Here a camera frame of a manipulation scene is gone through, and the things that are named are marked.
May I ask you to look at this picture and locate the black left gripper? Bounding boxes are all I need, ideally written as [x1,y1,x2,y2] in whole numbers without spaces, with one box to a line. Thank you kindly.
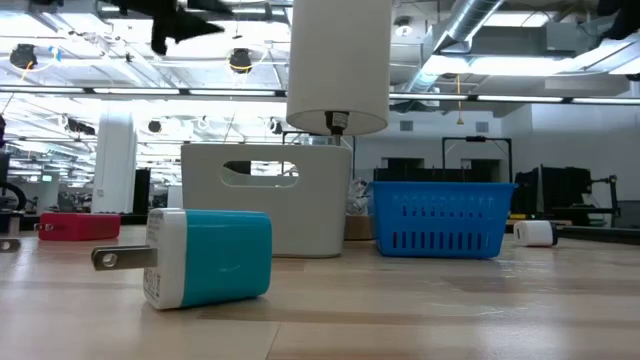
[107,0,234,57]

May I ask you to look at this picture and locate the grey plastic handle bin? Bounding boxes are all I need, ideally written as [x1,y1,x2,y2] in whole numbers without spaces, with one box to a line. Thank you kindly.
[180,143,353,259]

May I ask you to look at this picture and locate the white shade wooden table lamp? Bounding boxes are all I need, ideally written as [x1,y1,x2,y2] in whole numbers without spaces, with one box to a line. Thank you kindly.
[285,0,394,242]

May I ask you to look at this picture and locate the white charger black end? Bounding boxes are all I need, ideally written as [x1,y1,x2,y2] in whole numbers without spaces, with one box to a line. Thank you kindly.
[513,220,559,248]

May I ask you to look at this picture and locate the crinkled clear plastic wrap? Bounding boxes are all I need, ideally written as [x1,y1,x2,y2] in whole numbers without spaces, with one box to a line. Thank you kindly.
[345,177,375,217]

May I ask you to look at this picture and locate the white round column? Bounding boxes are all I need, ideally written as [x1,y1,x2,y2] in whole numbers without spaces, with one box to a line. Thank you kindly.
[91,110,138,215]

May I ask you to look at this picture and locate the blue white wall charger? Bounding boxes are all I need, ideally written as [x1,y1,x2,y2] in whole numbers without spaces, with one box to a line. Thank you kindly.
[90,207,274,311]

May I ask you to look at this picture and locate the black cabinets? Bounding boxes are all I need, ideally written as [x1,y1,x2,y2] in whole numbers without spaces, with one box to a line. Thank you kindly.
[373,157,442,183]

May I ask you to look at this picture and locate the blue slotted plastic basket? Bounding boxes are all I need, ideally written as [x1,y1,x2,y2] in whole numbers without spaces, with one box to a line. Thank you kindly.
[368,180,519,260]

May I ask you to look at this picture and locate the grey rectangular air duct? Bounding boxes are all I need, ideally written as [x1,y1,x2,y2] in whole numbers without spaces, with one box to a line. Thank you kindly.
[439,22,601,56]

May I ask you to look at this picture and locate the yellow hanging cord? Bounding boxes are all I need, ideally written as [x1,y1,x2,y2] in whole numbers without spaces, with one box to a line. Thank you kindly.
[454,74,465,126]

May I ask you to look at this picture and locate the silver round air duct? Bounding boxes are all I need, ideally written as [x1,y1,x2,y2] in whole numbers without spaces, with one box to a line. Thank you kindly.
[399,0,504,96]

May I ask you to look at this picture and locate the black gantry frame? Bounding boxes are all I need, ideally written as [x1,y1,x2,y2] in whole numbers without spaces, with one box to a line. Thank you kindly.
[441,135,514,184]

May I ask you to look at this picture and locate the black machine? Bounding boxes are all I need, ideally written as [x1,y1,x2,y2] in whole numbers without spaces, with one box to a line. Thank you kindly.
[514,166,622,227]

